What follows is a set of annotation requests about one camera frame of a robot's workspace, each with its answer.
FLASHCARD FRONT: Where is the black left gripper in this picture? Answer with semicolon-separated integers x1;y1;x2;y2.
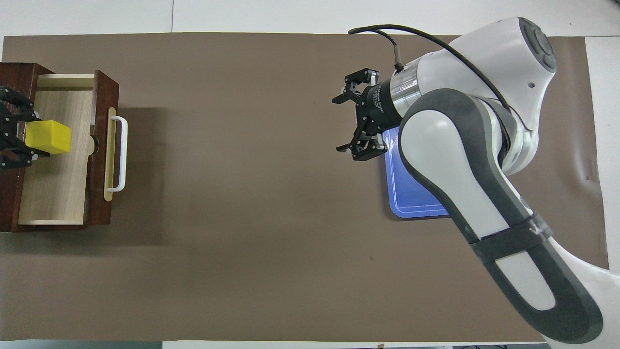
0;86;50;170

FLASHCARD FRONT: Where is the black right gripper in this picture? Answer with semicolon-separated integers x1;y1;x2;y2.
332;69;403;161

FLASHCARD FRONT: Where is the yellow cube block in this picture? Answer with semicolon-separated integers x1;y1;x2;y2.
25;120;72;155

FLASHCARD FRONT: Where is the wooden drawer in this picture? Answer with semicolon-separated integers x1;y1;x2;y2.
18;70;128;228

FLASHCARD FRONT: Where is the white drawer handle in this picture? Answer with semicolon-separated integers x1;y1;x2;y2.
107;108;128;192

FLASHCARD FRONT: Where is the dark wooden drawer cabinet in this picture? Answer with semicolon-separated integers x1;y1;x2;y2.
0;62;120;233

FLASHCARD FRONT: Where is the blue plastic tray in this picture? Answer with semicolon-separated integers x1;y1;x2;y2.
383;125;452;219

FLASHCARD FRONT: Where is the brown table mat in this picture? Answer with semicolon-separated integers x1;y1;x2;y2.
0;32;610;342

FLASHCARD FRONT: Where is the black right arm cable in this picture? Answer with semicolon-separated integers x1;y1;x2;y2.
349;25;515;116

